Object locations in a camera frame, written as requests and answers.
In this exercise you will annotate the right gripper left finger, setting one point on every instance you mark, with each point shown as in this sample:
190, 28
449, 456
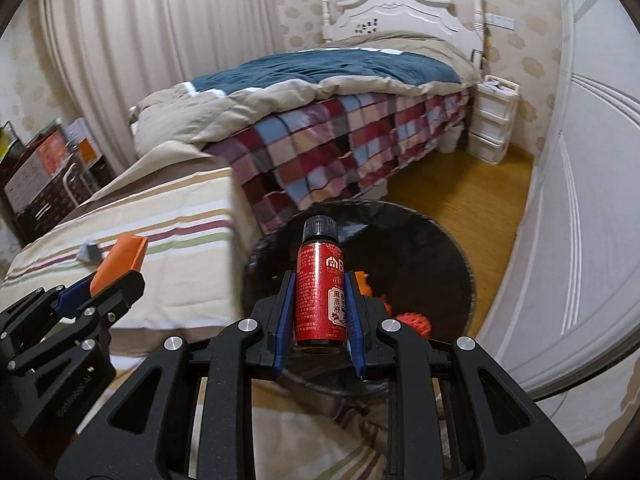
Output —
186, 410

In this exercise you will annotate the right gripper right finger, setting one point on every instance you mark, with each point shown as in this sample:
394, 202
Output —
453, 411

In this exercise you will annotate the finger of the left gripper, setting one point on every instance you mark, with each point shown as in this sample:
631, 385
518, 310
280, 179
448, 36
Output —
34, 315
94, 318

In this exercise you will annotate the grey white black pouch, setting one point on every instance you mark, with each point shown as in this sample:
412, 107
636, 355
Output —
89, 254

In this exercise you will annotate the orange-red foam fruit net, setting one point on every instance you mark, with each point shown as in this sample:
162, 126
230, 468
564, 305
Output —
410, 315

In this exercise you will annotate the red bottle black cap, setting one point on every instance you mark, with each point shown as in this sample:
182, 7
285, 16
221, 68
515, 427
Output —
320, 305

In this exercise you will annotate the orange snack wrapper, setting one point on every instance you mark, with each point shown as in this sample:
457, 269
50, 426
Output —
363, 285

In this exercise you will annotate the black trash bin bag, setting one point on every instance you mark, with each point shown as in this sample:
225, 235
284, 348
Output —
408, 258

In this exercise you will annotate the dark patterned storage box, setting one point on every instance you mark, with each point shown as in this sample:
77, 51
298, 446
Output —
69, 188

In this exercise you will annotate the cardboard box orange print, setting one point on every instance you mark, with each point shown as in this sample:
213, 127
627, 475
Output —
35, 171

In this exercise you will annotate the striped bed sheet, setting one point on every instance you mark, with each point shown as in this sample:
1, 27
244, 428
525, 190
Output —
200, 232

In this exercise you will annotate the white wardrobe door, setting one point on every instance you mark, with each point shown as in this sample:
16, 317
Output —
568, 306

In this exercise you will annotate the white orange small box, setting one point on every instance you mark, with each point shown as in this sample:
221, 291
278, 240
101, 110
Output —
79, 134

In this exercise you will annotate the blue beige duvet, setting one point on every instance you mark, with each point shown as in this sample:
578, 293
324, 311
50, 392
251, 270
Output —
212, 107

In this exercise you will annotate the cream curtain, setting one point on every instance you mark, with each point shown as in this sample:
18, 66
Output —
111, 54

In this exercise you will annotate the plaid bed cover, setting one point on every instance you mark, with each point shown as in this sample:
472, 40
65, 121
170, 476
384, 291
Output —
334, 149

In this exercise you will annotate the white plastic drawer unit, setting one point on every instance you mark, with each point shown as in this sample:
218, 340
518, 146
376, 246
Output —
493, 119

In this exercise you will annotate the white wooden headboard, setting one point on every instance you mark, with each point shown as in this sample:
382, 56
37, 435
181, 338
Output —
428, 17

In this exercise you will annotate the white wall sockets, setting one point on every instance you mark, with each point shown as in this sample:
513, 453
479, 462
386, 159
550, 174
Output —
497, 20

